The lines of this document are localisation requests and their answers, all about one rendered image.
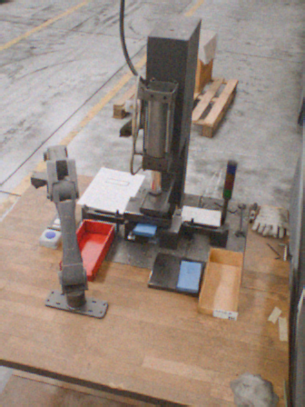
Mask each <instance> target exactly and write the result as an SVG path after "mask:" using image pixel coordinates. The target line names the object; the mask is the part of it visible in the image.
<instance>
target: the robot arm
mask: <svg viewBox="0 0 305 407"><path fill-rule="evenodd" d="M46 147H47V152H46V150H43V157H44V162H46V169H47V173H41V172H37V171H34V173H33V174H32V175H31V176H30V180H31V185H33V186H34V187H35V189H36V190H37V189H38V188H40V187H44V186H46V185H47V192H48V194H47V199H50V202H53V203H54V204H55V209H56V210H57V212H58V215H59V219H60V225H61V233H62V241H63V258H62V263H61V265H62V271H59V272H57V274H58V282H59V284H61V287H62V291H59V290H56V289H52V290H51V291H50V293H49V294H48V296H47V298H46V299H45V301H44V306H45V307H49V308H52V309H56V310H60V311H65V312H70V313H79V314H82V315H86V316H90V317H93V318H98V319H103V316H104V313H105V311H106V308H107V306H108V302H107V301H103V300H99V299H94V298H91V297H87V296H85V291H86V290H88V282H87V274H86V268H85V267H84V264H83V259H82V256H81V252H80V248H79V244H78V237H77V229H76V221H75V210H76V206H77V205H76V199H79V190H78V182H77V168H76V161H75V158H68V153H67V147H66V144H60V145H50V146H46ZM47 156H48V159H47ZM66 176H69V179H68V180H66ZM70 199H71V201H67V200H70Z"/></svg>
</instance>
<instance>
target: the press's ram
mask: <svg viewBox="0 0 305 407"><path fill-rule="evenodd" d="M175 179H176V172H170V171H169V173H167V174H164V173H163V172H158V171H152V174H151V183H150V185H149V190H148V191H147V193H146V195H145V197H144V198H139V197H134V196H130V197H129V201H128V204H127V205H126V207H125V209H124V211H123V219H124V220H129V221H134V222H138V223H147V224H151V225H157V226H161V227H166V228H172V222H173V219H174V216H175V214H176V211H177V204H173V203H168V200H169V195H170V192H171V190H172V187H173V184H174V181H175Z"/></svg>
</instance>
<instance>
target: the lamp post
mask: <svg viewBox="0 0 305 407"><path fill-rule="evenodd" d="M227 164H228V165H231V166H235V165H237V164H238V162H237V161H236V160H234V159H230V160H228V162H227ZM231 198H232V196H231V197H225V196H222V199H223V204H222V209H221V225H220V227H222V228H225V227H226V226H227V225H230V224H229V223H228V222H226V221H225V219H226V214H227V210H228V204H229V200H230V199H231Z"/></svg>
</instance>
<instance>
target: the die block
mask: <svg viewBox="0 0 305 407"><path fill-rule="evenodd" d="M133 228H134V227H131V226H127V225H125V226H124V240H125V241H128V242H132V243H141V242H142V239H143V235H139V234H136V235H135V238H134V241H133V240H129V239H128V237H129V232H132V231H133ZM181 231H182V223H181V226H180V230H179V232H178V234H172V233H164V232H161V233H159V232H158V233H157V234H159V235H160V241H159V248H163V249H168V250H176V248H177V245H178V242H179V239H180V236H181Z"/></svg>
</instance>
